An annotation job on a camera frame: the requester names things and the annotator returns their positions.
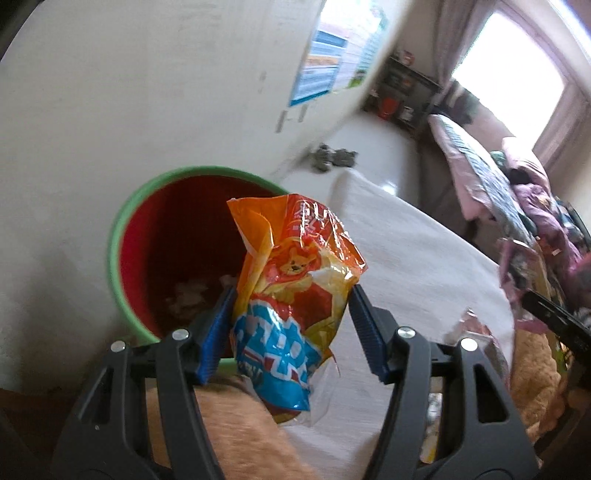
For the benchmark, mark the dark hanging clothes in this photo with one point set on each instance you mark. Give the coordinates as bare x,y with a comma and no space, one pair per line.
464,101

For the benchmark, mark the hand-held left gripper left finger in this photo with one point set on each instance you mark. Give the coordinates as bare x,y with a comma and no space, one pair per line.
217,332

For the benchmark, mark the white table cloth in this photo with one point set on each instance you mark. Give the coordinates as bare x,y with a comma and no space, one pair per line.
415,258

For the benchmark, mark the white chart wall poster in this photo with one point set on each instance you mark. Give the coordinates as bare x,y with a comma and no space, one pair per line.
358,46

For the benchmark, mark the colourful snack packet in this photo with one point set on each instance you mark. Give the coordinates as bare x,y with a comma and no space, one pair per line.
524,267

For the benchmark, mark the bed with patterned quilt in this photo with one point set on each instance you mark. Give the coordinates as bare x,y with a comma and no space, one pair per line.
466,152

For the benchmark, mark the pale curtain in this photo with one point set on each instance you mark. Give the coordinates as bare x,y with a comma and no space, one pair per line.
457,27

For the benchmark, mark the green rimmed red bin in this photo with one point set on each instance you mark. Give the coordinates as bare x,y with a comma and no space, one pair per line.
184,221

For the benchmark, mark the pink strawberry print carton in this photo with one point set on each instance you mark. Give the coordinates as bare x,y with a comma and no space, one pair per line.
480,330

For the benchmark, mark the dark shelf rack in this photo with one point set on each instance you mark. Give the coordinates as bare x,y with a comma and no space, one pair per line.
406,83

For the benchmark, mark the grey shoe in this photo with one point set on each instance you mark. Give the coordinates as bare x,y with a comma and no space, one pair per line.
322,158
345,157

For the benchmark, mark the small pink box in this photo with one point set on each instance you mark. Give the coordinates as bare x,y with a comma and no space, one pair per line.
406,56

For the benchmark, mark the orange snack bag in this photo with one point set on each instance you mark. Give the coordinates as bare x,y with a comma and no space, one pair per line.
286,286

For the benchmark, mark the window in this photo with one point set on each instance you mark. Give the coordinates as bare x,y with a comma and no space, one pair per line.
508,69

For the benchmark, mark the white crumpled paper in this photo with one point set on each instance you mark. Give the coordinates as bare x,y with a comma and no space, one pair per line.
189,290

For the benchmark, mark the green bordered wall poster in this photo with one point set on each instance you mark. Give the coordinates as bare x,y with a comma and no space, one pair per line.
376,41

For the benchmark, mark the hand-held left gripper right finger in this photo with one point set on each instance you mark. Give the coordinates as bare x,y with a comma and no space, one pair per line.
367,332

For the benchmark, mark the tan plush blanket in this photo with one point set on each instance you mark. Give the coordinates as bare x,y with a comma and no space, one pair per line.
231,429

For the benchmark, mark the blue chart wall poster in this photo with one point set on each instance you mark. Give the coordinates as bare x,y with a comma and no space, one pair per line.
318,69

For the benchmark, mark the red bucket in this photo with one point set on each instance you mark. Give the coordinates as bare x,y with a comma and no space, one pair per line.
389,107

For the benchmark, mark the pile of pink clothes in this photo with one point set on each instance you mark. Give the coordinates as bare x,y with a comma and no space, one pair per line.
531,194

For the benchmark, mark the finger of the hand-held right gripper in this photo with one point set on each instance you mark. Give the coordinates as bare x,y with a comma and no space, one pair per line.
549,318

